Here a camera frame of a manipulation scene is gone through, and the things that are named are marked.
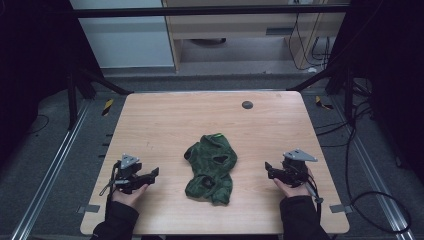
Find black curtain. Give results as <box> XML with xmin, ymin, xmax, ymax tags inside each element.
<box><xmin>328</xmin><ymin>0</ymin><xmax>424</xmax><ymax>186</ymax></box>
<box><xmin>0</xmin><ymin>0</ymin><xmax>105</xmax><ymax>169</ymax></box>

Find yellow black striped tape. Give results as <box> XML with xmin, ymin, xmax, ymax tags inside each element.
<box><xmin>314</xmin><ymin>95</ymin><xmax>335</xmax><ymax>111</ymax></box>
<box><xmin>101</xmin><ymin>98</ymin><xmax>115</xmax><ymax>117</ymax></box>

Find black looped floor cable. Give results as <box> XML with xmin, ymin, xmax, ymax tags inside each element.
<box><xmin>344</xmin><ymin>98</ymin><xmax>413</xmax><ymax>235</ymax></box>

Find black horizontal frame bar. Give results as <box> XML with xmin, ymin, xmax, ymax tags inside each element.
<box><xmin>71</xmin><ymin>4</ymin><xmax>352</xmax><ymax>19</ymax></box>

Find person's left hand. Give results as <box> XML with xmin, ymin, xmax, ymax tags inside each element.
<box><xmin>111</xmin><ymin>183</ymin><xmax>149</xmax><ymax>210</ymax></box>

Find thin black floor cable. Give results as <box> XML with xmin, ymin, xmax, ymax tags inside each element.
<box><xmin>25</xmin><ymin>113</ymin><xmax>51</xmax><ymax>136</ymax></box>

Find light wooden desk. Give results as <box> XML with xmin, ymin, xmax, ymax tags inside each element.
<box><xmin>161</xmin><ymin>0</ymin><xmax>352</xmax><ymax>73</ymax></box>

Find black cables under desk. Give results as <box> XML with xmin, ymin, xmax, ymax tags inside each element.
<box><xmin>287</xmin><ymin>12</ymin><xmax>332</xmax><ymax>72</ymax></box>

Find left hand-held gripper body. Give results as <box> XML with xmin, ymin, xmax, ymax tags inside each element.
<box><xmin>112</xmin><ymin>153</ymin><xmax>152</xmax><ymax>195</ymax></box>

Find white cabinet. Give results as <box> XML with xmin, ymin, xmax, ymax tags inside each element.
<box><xmin>68</xmin><ymin>0</ymin><xmax>175</xmax><ymax>70</ymax></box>

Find person's right hand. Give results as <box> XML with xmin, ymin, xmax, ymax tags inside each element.
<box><xmin>272</xmin><ymin>167</ymin><xmax>316</xmax><ymax>199</ymax></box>

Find hand-held gripper cable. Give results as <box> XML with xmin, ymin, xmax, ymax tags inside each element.
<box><xmin>98</xmin><ymin>161</ymin><xmax>122</xmax><ymax>209</ymax></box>
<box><xmin>303</xmin><ymin>172</ymin><xmax>325</xmax><ymax>223</ymax></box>

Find black metal stand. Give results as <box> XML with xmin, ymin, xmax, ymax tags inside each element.
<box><xmin>65</xmin><ymin>65</ymin><xmax>135</xmax><ymax>132</ymax></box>
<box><xmin>286</xmin><ymin>62</ymin><xmax>356</xmax><ymax>125</ymax></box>

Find grey tape strip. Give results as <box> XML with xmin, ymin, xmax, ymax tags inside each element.
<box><xmin>76</xmin><ymin>203</ymin><xmax>101</xmax><ymax>215</ymax></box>
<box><xmin>328</xmin><ymin>203</ymin><xmax>354</xmax><ymax>215</ymax></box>

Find right hand-held gripper cable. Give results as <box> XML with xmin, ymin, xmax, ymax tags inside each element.
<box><xmin>303</xmin><ymin>172</ymin><xmax>325</xmax><ymax>223</ymax></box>

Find metal floor rail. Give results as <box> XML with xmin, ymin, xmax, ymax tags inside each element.
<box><xmin>9</xmin><ymin>100</ymin><xmax>92</xmax><ymax>240</ymax></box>
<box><xmin>332</xmin><ymin>95</ymin><xmax>417</xmax><ymax>240</ymax></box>

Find dark green garment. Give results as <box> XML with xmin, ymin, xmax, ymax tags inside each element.
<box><xmin>183</xmin><ymin>132</ymin><xmax>239</xmax><ymax>206</ymax></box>

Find left hand-held gripper cable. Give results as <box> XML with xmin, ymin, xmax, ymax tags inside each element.
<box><xmin>98</xmin><ymin>161</ymin><xmax>122</xmax><ymax>209</ymax></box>

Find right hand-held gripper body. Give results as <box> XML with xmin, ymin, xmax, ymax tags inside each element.
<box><xmin>279</xmin><ymin>148</ymin><xmax>319</xmax><ymax>189</ymax></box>

